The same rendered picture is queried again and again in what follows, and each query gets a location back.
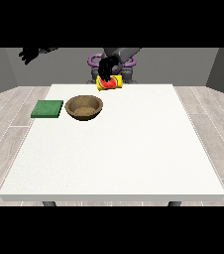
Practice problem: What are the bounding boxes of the grey robot trunk purple rings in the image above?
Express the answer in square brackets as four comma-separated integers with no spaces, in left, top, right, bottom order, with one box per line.
[86,52,139,85]

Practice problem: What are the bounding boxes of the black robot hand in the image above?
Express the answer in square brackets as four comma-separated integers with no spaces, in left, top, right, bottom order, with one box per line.
[97,55,120,83]
[18,48,41,66]

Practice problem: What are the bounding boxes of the brown wooden bowl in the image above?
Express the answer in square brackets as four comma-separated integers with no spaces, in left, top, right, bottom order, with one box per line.
[64,94,104,122]

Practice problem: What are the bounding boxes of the yellow cup with melon print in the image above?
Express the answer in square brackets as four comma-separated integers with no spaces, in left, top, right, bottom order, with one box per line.
[95,74,124,92]

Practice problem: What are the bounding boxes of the green square pad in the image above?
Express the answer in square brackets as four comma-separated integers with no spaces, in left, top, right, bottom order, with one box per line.
[30,99,64,119]

